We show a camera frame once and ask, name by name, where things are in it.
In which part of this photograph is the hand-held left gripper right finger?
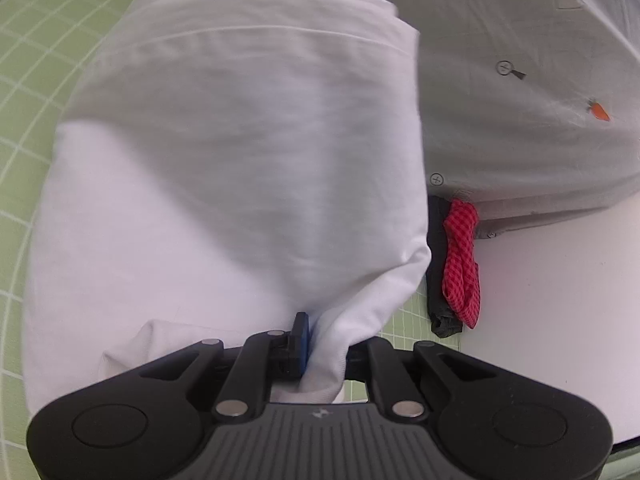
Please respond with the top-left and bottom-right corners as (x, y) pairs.
(344, 337), (506, 421)

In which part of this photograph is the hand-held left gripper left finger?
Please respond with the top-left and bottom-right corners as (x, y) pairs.
(132, 311), (312, 421)

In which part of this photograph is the white shirt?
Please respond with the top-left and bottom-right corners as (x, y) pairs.
(20, 0), (433, 411)

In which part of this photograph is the dark grey folded garment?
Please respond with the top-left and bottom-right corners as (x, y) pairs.
(425, 195), (463, 338)

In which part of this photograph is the red checked cloth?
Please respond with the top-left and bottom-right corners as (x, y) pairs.
(442, 199), (482, 330)

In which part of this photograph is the grey carrot-print shirt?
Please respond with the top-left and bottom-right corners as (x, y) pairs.
(100, 0), (640, 241)

